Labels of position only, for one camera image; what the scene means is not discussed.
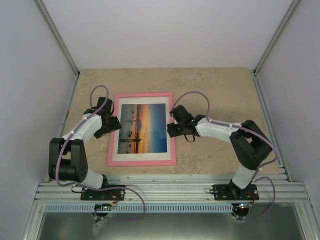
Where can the pink picture frame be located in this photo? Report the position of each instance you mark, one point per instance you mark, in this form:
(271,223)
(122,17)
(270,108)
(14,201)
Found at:
(142,162)

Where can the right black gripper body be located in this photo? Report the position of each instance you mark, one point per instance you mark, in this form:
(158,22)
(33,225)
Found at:
(176,132)

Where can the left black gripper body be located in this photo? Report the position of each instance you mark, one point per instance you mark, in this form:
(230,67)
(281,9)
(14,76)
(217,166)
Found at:
(108,127)

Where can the aluminium corner post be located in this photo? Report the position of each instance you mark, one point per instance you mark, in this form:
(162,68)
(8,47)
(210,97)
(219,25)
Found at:
(294,5)
(56,35)

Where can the sunset photo print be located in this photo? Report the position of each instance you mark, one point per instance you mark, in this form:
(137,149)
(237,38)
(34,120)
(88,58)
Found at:
(143,129)

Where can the aluminium corner post left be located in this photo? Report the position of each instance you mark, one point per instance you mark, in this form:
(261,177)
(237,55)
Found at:
(56,35)

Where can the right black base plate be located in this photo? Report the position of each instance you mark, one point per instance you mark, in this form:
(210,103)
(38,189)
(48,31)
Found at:
(227,192)

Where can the light blue cable duct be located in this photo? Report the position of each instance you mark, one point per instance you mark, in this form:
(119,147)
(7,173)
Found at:
(139,207)

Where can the aluminium corner post right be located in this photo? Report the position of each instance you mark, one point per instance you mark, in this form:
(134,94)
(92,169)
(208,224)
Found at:
(294,5)

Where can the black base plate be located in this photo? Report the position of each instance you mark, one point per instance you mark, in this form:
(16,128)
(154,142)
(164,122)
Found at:
(117,193)
(227,192)

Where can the white photo mat board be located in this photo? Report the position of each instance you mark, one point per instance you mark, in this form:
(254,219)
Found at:
(142,156)

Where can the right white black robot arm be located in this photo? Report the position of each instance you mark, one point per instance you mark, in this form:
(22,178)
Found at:
(250,145)

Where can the aluminium rail platform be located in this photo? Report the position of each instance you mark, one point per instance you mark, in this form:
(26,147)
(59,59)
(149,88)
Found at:
(180,188)

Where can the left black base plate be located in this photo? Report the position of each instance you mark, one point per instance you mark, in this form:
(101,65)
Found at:
(117,193)

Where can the clear plastic bag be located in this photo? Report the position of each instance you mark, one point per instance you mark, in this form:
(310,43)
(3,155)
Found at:
(98,225)

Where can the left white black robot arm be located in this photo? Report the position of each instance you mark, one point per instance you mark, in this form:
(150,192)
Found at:
(67,155)

